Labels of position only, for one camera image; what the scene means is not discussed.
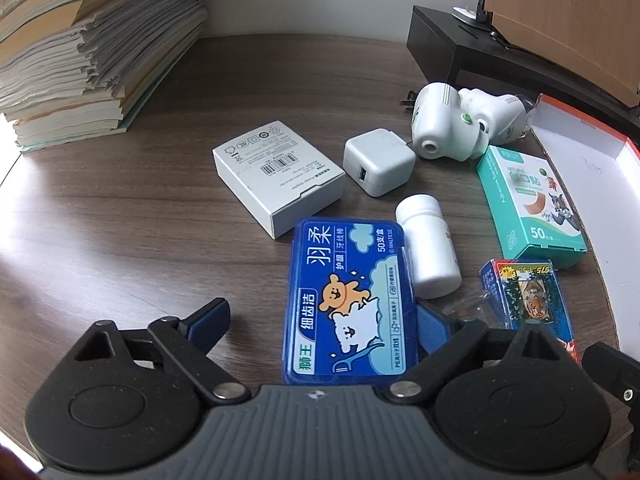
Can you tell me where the white pill bottle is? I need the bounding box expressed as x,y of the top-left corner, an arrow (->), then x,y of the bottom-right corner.
396,194 -> 462,299

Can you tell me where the blue dental floss box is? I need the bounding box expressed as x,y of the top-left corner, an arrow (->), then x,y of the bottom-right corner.
282,217 -> 419,388

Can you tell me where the red blue playing card box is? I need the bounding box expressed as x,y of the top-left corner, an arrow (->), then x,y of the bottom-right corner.
480,259 -> 579,362

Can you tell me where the teal adhesive bandage box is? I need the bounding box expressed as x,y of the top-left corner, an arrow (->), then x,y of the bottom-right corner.
476,146 -> 587,269

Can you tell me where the white cardboard adapter box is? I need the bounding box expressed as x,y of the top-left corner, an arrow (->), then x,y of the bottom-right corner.
213,120 -> 346,240

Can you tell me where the white USB charger cube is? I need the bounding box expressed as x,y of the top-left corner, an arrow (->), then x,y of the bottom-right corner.
343,128 -> 416,197

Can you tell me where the white repellent plug green button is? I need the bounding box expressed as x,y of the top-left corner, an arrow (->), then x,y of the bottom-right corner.
411,82 -> 489,162

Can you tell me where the white repellent heater with bottle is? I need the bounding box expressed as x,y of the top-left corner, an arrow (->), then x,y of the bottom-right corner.
459,89 -> 535,145

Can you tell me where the orange white cardboard tray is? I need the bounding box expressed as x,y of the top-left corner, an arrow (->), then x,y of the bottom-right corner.
533,94 -> 639,359

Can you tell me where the black monitor riser stand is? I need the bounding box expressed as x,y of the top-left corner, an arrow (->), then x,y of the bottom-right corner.
407,6 -> 639,136

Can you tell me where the stack of books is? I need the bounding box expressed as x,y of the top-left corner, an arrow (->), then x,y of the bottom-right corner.
1,0 -> 207,152

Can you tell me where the wooden book stand board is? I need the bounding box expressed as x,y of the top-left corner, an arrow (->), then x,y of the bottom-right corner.
485,0 -> 639,107

